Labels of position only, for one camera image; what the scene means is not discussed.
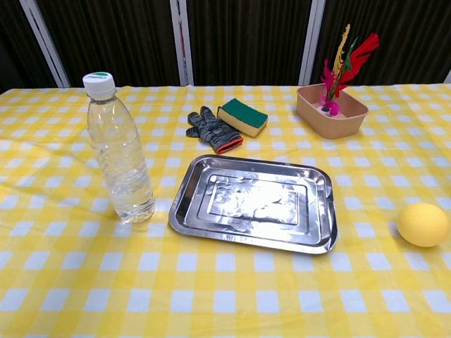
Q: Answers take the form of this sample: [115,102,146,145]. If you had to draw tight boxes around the yellow white checked tablecloth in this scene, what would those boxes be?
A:
[0,83,451,338]

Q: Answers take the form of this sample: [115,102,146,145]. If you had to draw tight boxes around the grey knit work glove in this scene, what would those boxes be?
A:
[185,105,245,155]

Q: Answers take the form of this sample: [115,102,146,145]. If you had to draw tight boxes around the beige rectangular plastic box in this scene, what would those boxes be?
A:
[295,83,369,140]

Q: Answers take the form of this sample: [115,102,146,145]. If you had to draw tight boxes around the yellow green scouring sponge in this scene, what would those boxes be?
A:
[216,98,269,138]

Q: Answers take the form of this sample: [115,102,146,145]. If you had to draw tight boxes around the colourful feather shuttlecock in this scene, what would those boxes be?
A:
[319,23,381,117]

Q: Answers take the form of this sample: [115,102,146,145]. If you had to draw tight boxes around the dark pleated curtain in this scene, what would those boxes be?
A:
[0,0,451,94]

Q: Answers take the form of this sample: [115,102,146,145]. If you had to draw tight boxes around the white metal frame post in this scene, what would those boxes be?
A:
[298,0,327,86]
[169,0,194,87]
[19,0,71,88]

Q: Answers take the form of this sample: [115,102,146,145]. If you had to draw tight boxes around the yellow egg-shaped ball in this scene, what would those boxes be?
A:
[397,202,450,248]

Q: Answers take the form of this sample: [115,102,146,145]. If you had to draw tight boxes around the transparent plastic water bottle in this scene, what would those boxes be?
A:
[82,70,156,224]

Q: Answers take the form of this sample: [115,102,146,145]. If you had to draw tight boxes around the rectangular stainless steel tray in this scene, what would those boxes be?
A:
[168,154,338,255]

